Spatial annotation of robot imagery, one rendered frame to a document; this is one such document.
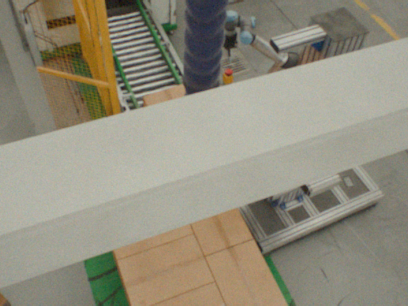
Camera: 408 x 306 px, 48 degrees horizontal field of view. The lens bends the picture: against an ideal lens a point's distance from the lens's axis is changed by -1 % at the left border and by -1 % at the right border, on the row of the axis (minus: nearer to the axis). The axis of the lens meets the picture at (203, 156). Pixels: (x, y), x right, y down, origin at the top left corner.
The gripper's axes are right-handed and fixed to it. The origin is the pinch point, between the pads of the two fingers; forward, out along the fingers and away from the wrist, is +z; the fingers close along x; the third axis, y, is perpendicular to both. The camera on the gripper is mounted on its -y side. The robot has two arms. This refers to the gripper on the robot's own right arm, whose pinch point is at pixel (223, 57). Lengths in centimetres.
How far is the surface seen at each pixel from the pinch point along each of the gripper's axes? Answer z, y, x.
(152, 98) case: 57, -42, 35
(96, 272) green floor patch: 152, -128, -45
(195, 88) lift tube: -12.1, -36.6, -30.1
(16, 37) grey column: -19, -125, 50
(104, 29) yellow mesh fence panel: -6, -67, 52
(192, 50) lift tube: -42, -39, -29
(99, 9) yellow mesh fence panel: -22, -69, 53
